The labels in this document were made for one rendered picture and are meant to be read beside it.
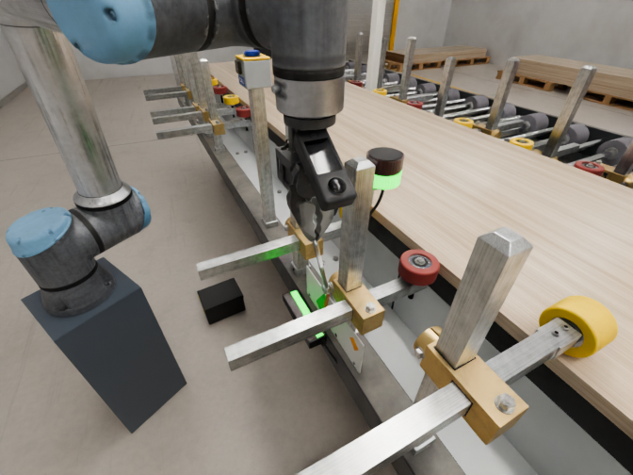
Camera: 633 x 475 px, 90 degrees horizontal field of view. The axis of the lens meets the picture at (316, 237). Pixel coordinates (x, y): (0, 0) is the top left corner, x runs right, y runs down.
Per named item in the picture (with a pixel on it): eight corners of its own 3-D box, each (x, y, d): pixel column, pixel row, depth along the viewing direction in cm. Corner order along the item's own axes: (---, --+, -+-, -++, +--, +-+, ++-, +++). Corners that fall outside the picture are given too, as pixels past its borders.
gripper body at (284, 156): (317, 172, 55) (317, 99, 48) (343, 195, 49) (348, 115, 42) (276, 182, 52) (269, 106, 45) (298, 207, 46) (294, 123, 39)
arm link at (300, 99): (359, 76, 38) (285, 85, 35) (356, 118, 41) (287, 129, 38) (324, 64, 45) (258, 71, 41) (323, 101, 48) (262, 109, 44)
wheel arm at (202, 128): (158, 141, 144) (155, 132, 141) (157, 139, 146) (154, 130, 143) (251, 127, 159) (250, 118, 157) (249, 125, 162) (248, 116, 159)
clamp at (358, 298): (361, 335, 61) (363, 319, 58) (327, 289, 71) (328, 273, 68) (384, 325, 63) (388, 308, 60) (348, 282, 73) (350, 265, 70)
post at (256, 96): (266, 229, 109) (250, 88, 82) (261, 221, 113) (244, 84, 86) (278, 225, 111) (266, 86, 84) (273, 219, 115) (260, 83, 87)
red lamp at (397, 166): (379, 178, 49) (381, 165, 48) (358, 163, 53) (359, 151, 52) (410, 171, 51) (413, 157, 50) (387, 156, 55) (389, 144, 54)
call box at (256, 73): (247, 92, 81) (242, 57, 77) (239, 87, 86) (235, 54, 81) (272, 90, 84) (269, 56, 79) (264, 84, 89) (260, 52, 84)
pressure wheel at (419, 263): (408, 316, 68) (418, 277, 61) (385, 291, 74) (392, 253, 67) (436, 303, 71) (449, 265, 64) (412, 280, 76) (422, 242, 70)
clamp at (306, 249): (303, 261, 79) (302, 245, 76) (283, 233, 89) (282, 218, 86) (325, 254, 81) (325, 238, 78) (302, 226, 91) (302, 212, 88)
